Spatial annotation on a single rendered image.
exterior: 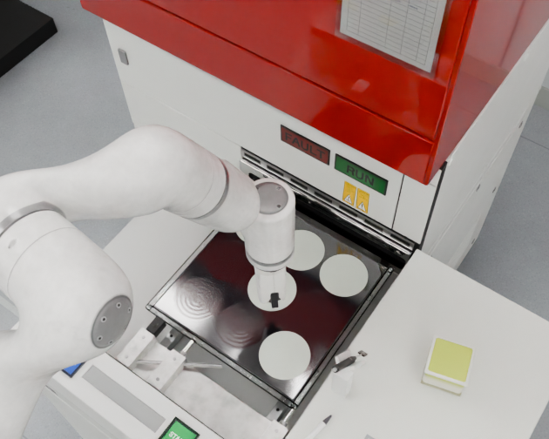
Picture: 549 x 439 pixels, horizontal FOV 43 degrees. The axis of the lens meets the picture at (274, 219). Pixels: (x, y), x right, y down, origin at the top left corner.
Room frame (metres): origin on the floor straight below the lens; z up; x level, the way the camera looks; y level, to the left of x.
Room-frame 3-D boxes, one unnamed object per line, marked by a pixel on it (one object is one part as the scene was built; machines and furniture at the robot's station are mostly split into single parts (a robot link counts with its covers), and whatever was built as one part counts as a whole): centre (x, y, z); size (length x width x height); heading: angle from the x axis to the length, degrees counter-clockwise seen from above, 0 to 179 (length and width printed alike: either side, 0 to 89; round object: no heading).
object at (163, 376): (0.51, 0.22, 0.89); 0.08 x 0.03 x 0.03; 143
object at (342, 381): (0.44, -0.12, 1.03); 0.06 x 0.04 x 0.13; 143
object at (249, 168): (0.86, -0.10, 0.89); 0.44 x 0.02 x 0.10; 53
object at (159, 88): (0.97, 0.03, 1.02); 0.82 x 0.03 x 0.40; 53
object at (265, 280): (0.61, 0.01, 1.11); 0.10 x 0.07 x 0.11; 6
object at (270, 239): (0.62, 0.01, 1.25); 0.09 x 0.08 x 0.13; 44
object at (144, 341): (0.55, 0.28, 0.89); 0.08 x 0.03 x 0.03; 143
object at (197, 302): (0.68, 0.01, 0.90); 0.34 x 0.34 x 0.01; 53
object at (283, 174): (0.86, -0.11, 0.96); 0.44 x 0.01 x 0.02; 53
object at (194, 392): (0.46, 0.16, 0.87); 0.36 x 0.08 x 0.03; 53
